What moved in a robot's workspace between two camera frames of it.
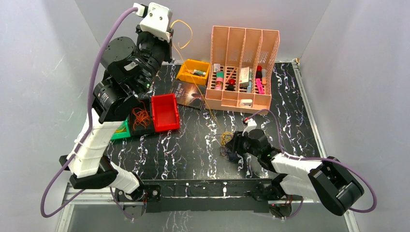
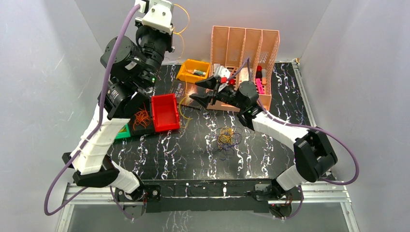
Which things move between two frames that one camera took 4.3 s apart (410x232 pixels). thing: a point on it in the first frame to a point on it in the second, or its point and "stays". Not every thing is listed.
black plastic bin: x=141 y=121 stays
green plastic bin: x=123 y=135 stays
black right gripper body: x=244 y=145 to x=226 y=95
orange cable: x=141 y=116 stays
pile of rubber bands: x=230 y=155 to x=228 y=137
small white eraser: x=216 y=67 stays
